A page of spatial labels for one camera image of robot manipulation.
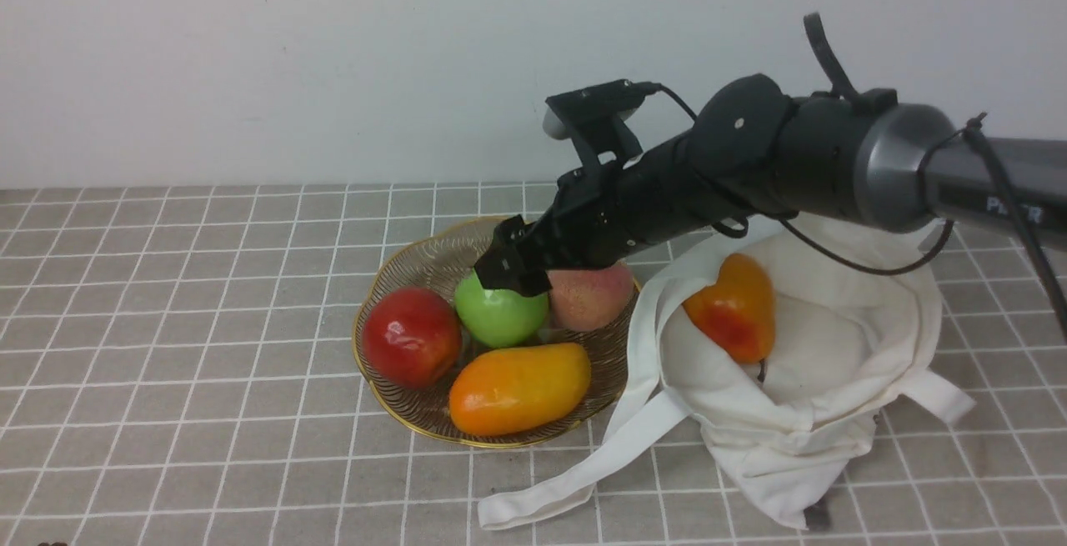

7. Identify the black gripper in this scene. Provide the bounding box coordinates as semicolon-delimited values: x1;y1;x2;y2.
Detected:
473;165;668;298

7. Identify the green apple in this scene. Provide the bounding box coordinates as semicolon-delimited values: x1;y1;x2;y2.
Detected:
453;272;550;348

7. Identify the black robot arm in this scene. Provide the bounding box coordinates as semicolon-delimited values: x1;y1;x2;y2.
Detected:
473;74;1014;296

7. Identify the gold-rimmed glass fruit bowl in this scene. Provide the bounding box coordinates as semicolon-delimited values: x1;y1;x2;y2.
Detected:
351;216;643;448

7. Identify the white cloth tote bag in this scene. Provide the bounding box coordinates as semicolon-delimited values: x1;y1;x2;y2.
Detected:
478;216;974;530

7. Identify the pink peach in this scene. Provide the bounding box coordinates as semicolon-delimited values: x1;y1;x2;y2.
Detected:
548;262;635;333

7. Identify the red apple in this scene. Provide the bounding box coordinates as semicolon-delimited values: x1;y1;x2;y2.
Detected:
361;285;463;390

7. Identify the orange yellow mango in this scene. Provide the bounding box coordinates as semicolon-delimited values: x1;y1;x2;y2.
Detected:
448;343;592;437

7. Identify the orange red pear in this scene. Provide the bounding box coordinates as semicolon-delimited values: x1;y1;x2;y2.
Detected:
683;253;776;364

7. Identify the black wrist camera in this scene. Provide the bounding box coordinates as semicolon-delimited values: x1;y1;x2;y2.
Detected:
542;79;662;177

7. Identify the black cable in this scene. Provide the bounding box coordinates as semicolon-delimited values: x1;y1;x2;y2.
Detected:
646;13;1067;343

